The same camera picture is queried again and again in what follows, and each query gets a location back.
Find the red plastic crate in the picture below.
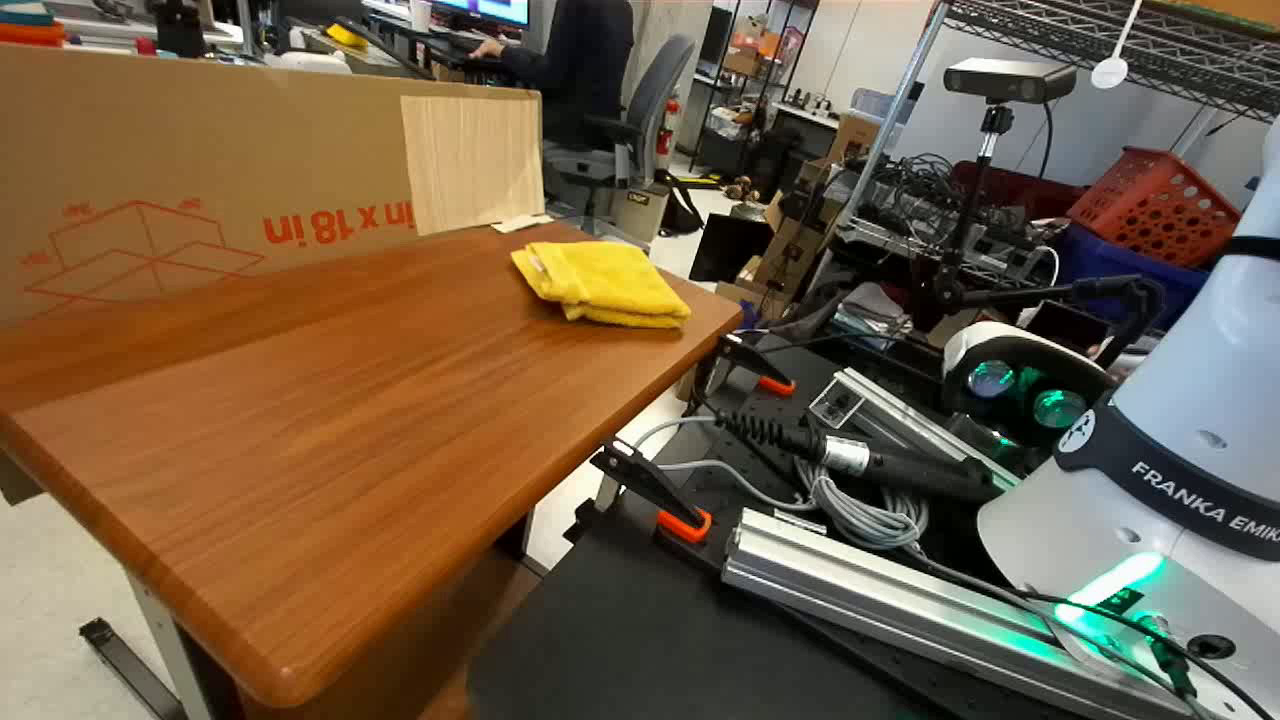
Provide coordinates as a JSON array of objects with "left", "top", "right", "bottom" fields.
[{"left": 1070, "top": 149, "right": 1241, "bottom": 266}]

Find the grey office chair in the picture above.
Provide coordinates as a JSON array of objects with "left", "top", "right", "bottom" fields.
[{"left": 543, "top": 37, "right": 692, "bottom": 228}]

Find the grey coiled cable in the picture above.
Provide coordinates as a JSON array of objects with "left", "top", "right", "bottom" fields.
[{"left": 800, "top": 465, "right": 932, "bottom": 554}]

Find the silver aluminium rail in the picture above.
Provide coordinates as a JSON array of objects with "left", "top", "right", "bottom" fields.
[{"left": 720, "top": 511, "right": 1194, "bottom": 720}]

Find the black camera on stand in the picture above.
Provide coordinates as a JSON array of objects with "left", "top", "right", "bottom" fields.
[{"left": 932, "top": 56, "right": 1077, "bottom": 306}]

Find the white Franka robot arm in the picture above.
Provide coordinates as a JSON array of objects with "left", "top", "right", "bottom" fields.
[{"left": 977, "top": 121, "right": 1280, "bottom": 681}]

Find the light wooden board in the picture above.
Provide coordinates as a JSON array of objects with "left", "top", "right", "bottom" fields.
[{"left": 402, "top": 92, "right": 543, "bottom": 235}]

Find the orange black clamp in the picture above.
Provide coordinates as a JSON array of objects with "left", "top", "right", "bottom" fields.
[
  {"left": 720, "top": 334, "right": 795, "bottom": 401},
  {"left": 591, "top": 440, "right": 711, "bottom": 546}
]

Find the person at far desk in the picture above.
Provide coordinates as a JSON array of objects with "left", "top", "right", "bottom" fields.
[{"left": 473, "top": 0, "right": 632, "bottom": 140}]

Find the large cardboard box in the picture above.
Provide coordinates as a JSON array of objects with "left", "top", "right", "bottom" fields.
[{"left": 0, "top": 44, "right": 516, "bottom": 318}]

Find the yellow towel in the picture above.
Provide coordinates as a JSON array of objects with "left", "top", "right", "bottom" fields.
[{"left": 513, "top": 238, "right": 692, "bottom": 329}]

